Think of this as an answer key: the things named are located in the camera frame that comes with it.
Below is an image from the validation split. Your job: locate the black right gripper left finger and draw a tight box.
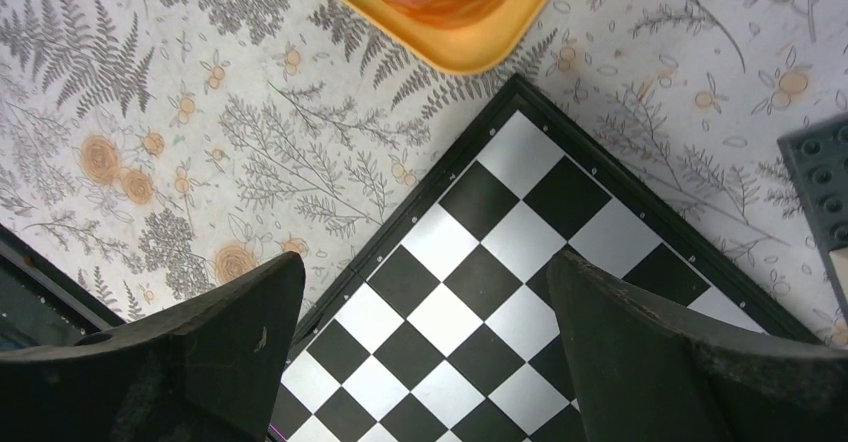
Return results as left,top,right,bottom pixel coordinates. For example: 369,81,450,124
1,252,305,441

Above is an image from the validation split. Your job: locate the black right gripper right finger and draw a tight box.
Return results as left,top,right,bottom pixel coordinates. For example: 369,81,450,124
547,251,847,441

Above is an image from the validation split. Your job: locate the black white chessboard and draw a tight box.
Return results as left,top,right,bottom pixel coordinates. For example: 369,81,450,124
268,76,813,441

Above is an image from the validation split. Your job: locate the white toy brick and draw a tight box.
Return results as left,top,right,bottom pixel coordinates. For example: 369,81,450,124
829,247,848,284

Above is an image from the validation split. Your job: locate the floral tablecloth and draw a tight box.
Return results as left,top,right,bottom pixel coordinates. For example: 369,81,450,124
1,0,847,348

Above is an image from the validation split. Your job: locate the dark grey toy brick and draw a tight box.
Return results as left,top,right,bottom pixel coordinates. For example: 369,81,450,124
777,113,847,310

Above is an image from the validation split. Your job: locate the yellow plastic tray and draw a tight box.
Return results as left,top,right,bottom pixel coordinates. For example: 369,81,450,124
338,0,549,75

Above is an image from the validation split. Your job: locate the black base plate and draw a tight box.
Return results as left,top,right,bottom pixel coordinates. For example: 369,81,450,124
1,227,124,351

